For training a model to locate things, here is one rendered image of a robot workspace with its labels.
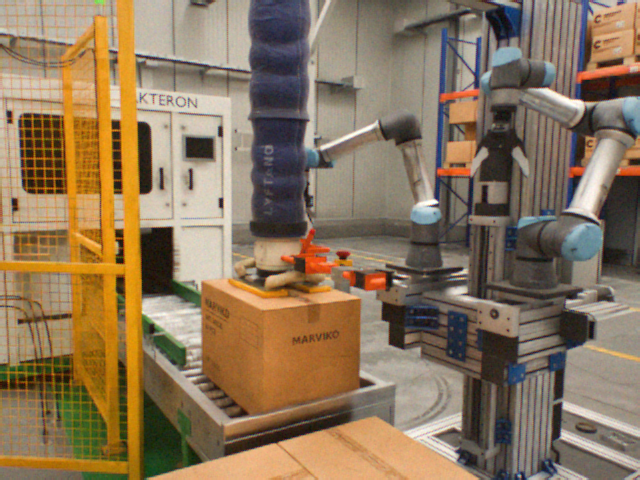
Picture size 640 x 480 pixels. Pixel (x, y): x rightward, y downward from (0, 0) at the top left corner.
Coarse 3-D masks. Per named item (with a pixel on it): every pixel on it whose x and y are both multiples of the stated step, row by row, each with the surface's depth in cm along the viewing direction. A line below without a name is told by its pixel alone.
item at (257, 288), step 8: (232, 280) 222; (240, 280) 219; (248, 280) 219; (264, 280) 207; (248, 288) 209; (256, 288) 206; (264, 288) 203; (280, 288) 204; (264, 296) 198; (272, 296) 200; (280, 296) 201
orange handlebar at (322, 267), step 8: (312, 248) 244; (320, 248) 233; (328, 248) 235; (288, 256) 207; (312, 264) 190; (320, 264) 186; (328, 264) 186; (336, 264) 187; (320, 272) 186; (328, 272) 182; (344, 272) 174; (376, 280) 162; (384, 280) 164
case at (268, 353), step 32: (224, 288) 216; (288, 288) 218; (224, 320) 212; (256, 320) 187; (288, 320) 187; (320, 320) 194; (352, 320) 201; (224, 352) 213; (256, 352) 188; (288, 352) 189; (320, 352) 195; (352, 352) 203; (224, 384) 215; (256, 384) 189; (288, 384) 190; (320, 384) 197; (352, 384) 205
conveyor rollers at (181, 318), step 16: (144, 304) 360; (160, 304) 364; (176, 304) 362; (192, 304) 367; (160, 320) 321; (176, 320) 325; (192, 320) 322; (144, 336) 289; (176, 336) 289; (192, 336) 293; (160, 352) 266; (192, 352) 265; (176, 368) 243; (192, 368) 246; (208, 384) 223; (224, 400) 208; (240, 416) 194
